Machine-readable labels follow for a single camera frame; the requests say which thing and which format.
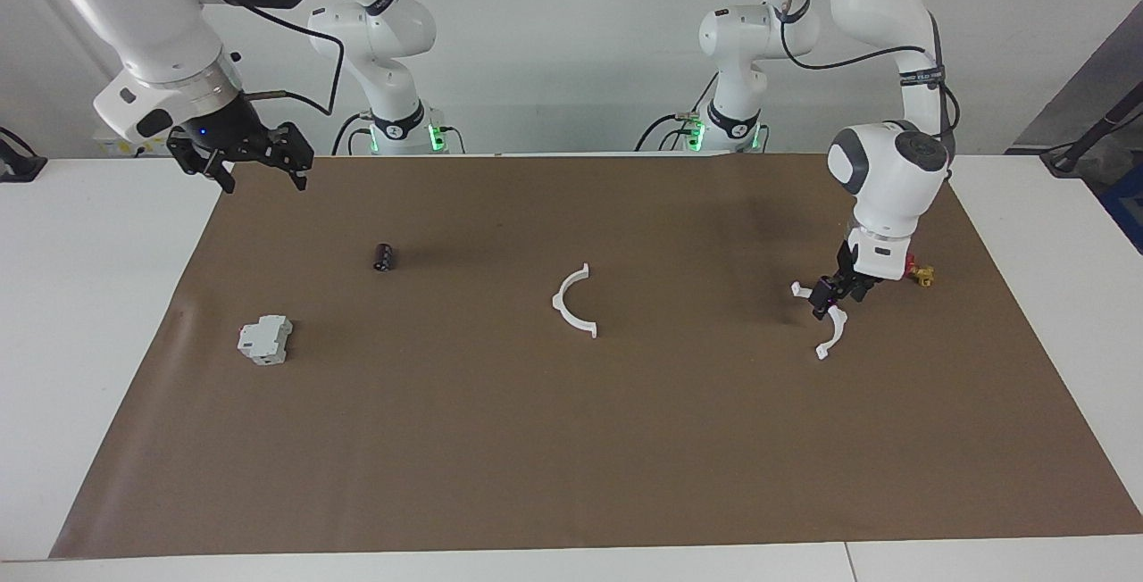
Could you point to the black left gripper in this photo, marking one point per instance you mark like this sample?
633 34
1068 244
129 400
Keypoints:
859 283

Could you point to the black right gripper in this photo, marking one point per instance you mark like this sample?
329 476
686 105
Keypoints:
241 140

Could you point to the white half pipe clamp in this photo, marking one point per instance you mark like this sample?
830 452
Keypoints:
835 332
557 303

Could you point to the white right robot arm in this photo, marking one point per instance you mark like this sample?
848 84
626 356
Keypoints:
134 20

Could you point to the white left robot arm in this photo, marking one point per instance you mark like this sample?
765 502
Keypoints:
893 180

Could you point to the red handwheel brass valve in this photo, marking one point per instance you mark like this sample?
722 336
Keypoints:
922 276

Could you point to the black cylindrical capacitor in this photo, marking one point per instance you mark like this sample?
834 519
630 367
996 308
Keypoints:
385 257

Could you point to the white power strip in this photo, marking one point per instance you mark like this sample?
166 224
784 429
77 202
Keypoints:
112 146

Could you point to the white circuit breaker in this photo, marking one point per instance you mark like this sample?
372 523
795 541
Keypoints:
265 339

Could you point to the black stand pole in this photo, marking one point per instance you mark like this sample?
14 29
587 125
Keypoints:
1067 158

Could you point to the blue crate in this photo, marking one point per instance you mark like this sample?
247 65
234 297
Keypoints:
1127 207

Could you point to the brown table mat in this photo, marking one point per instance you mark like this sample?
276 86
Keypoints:
571 439

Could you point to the black clamp mount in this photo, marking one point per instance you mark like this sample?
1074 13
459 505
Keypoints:
22 167

